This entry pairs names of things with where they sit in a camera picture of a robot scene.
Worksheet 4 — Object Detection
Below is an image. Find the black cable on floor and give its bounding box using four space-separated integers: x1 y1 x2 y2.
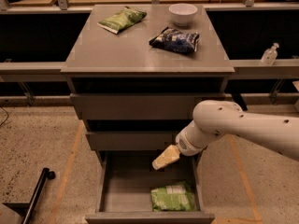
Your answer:
0 105 10 129

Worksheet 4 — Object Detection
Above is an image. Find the light green rice chip bag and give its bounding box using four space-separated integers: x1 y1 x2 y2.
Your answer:
150 181 194 212

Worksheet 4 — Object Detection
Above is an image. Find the grey middle drawer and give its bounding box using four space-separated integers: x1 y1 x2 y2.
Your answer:
86 132 178 151

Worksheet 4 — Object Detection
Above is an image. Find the grey top drawer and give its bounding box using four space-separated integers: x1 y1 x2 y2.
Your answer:
70 92 226 120

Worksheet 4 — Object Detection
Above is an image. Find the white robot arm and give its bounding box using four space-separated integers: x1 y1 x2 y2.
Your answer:
152 100 299 170

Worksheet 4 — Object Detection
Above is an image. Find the grey drawer cabinet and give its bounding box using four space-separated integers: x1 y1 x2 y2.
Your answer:
65 5 229 160

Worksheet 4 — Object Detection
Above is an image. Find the black metal leg with wheel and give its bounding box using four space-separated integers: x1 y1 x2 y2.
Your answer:
21 168 55 224

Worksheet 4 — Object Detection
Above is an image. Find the clear sanitizer bottle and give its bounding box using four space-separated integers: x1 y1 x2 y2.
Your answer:
261 43 279 65

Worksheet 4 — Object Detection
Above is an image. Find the dark green chip bag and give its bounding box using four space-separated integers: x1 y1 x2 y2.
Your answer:
98 7 147 35

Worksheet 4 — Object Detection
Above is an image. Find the grey open bottom drawer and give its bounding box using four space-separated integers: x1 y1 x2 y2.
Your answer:
85 151 215 224

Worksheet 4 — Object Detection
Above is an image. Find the grey metal rail shelf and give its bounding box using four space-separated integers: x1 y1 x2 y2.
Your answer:
0 59 299 82

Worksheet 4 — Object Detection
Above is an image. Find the white bowl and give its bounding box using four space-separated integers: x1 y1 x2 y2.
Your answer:
169 3 198 26

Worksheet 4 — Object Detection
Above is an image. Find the blue chip bag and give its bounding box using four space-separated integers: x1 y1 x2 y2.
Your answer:
149 27 200 54

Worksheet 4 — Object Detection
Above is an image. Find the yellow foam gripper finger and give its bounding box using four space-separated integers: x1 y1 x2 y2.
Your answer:
152 145 180 170

